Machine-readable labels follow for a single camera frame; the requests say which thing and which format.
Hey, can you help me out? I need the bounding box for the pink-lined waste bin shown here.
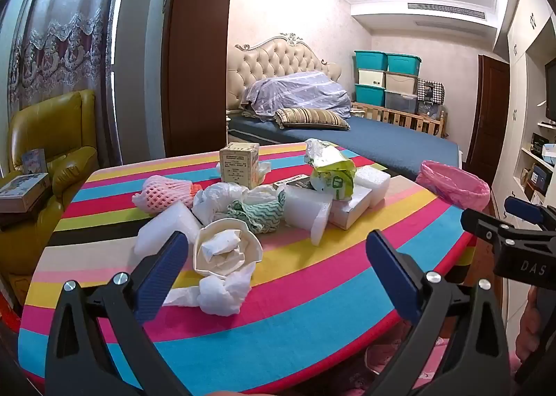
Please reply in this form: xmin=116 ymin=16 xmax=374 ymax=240
xmin=415 ymin=160 xmax=491 ymax=212

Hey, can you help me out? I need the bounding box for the white foam sheet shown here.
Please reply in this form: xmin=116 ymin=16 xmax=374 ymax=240
xmin=134 ymin=200 xmax=201 ymax=258

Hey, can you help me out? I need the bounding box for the white plastic bag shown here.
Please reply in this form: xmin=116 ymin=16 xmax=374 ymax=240
xmin=191 ymin=182 xmax=285 ymax=225

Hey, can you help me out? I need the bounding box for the yellow leather armchair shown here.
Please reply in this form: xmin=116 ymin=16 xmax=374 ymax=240
xmin=0 ymin=90 xmax=98 ymax=279

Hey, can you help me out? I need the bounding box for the striped tablecloth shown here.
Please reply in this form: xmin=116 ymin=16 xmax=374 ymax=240
xmin=17 ymin=142 xmax=479 ymax=394

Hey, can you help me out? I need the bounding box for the white box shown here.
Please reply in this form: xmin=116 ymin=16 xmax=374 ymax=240
xmin=328 ymin=182 xmax=374 ymax=231

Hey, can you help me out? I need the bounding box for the flat cardboard box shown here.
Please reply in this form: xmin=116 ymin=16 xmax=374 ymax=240
xmin=0 ymin=172 xmax=52 ymax=213

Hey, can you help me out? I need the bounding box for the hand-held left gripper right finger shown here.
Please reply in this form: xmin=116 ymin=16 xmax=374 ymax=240
xmin=366 ymin=230 xmax=511 ymax=396

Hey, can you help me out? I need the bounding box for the colourful picture box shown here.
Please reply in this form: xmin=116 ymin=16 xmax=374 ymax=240
xmin=22 ymin=148 xmax=48 ymax=175

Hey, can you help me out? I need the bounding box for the dark blue safe box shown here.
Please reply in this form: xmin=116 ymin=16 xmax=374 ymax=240
xmin=528 ymin=164 xmax=552 ymax=195

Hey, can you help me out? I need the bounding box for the white wall cabinet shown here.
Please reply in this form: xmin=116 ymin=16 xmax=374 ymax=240
xmin=493 ymin=0 xmax=556 ymax=223

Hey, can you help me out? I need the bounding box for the striped pillow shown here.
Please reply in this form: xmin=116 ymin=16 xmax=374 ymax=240
xmin=273 ymin=108 xmax=351 ymax=131

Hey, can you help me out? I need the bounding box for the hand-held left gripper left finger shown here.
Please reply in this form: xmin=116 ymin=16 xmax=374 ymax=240
xmin=44 ymin=231 xmax=192 ymax=396

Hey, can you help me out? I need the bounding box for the black television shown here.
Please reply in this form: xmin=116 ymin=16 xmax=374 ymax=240
xmin=544 ymin=57 xmax=556 ymax=124

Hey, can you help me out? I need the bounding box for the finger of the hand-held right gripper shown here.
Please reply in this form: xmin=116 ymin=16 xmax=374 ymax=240
xmin=504 ymin=196 xmax=556 ymax=232
xmin=460 ymin=207 xmax=522 ymax=249

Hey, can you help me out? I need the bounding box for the lace curtain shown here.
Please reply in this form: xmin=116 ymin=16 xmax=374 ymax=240
xmin=9 ymin=0 xmax=126 ymax=119

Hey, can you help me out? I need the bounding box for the checkered bag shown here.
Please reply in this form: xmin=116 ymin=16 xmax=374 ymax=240
xmin=417 ymin=79 xmax=446 ymax=104

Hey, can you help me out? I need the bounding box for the person's right hand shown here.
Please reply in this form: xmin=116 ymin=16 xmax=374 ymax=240
xmin=517 ymin=289 xmax=541 ymax=362

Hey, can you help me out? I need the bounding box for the dark clear storage bag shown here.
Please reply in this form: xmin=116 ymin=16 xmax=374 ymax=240
xmin=417 ymin=101 xmax=444 ymax=119

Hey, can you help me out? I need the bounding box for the brown wooden door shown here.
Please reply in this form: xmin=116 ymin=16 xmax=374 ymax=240
xmin=468 ymin=54 xmax=511 ymax=171

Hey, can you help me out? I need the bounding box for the wooden crib rail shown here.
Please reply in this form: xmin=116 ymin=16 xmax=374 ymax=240
xmin=351 ymin=101 xmax=448 ymax=138

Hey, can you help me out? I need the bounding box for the beige carton box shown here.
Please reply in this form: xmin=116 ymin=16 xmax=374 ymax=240
xmin=219 ymin=142 xmax=260 ymax=189

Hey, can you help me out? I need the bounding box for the lilac striped duvet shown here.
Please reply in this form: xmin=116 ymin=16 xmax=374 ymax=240
xmin=241 ymin=71 xmax=352 ymax=121

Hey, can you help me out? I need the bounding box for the brown wooden wardrobe panel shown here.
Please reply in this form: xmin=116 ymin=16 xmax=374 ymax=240
xmin=162 ymin=0 xmax=237 ymax=158

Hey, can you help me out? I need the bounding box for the white foam block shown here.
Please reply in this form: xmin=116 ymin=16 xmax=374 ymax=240
xmin=283 ymin=184 xmax=333 ymax=246

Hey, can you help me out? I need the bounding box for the white paper bowl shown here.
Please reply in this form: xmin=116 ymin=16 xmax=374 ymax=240
xmin=193 ymin=218 xmax=263 ymax=279

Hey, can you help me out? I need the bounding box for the green patterned cloth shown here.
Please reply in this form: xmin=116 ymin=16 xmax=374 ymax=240
xmin=226 ymin=198 xmax=286 ymax=234

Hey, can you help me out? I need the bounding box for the pink foam fruit net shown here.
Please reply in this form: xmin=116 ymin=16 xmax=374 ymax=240
xmin=132 ymin=174 xmax=195 ymax=216

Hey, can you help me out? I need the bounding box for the bed with tufted beige headboard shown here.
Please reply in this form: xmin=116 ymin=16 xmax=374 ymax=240
xmin=226 ymin=32 xmax=463 ymax=182

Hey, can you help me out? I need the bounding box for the green and white snack bag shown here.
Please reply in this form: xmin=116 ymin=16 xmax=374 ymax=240
xmin=304 ymin=138 xmax=358 ymax=202

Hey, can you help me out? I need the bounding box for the pink patterned cloth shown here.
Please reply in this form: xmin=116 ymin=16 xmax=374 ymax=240
xmin=365 ymin=331 xmax=448 ymax=383

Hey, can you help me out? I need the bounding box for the stack of plastic storage bins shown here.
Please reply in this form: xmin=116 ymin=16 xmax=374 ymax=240
xmin=353 ymin=50 xmax=423 ymax=114

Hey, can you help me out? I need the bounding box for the ceiling air vent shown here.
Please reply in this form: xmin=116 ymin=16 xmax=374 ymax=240
xmin=407 ymin=2 xmax=487 ymax=19

